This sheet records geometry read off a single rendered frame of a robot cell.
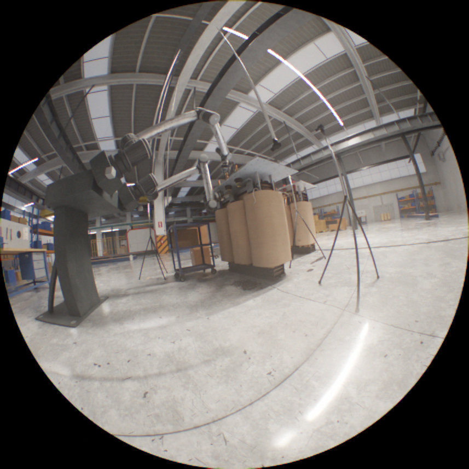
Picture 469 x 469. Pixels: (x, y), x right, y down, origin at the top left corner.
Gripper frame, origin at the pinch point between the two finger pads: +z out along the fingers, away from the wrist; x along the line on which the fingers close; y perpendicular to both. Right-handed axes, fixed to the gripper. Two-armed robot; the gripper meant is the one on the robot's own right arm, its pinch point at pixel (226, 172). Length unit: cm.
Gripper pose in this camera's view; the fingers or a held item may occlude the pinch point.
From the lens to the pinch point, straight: 228.3
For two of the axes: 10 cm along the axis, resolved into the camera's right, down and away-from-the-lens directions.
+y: 1.8, -0.4, -9.8
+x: 9.7, -1.3, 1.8
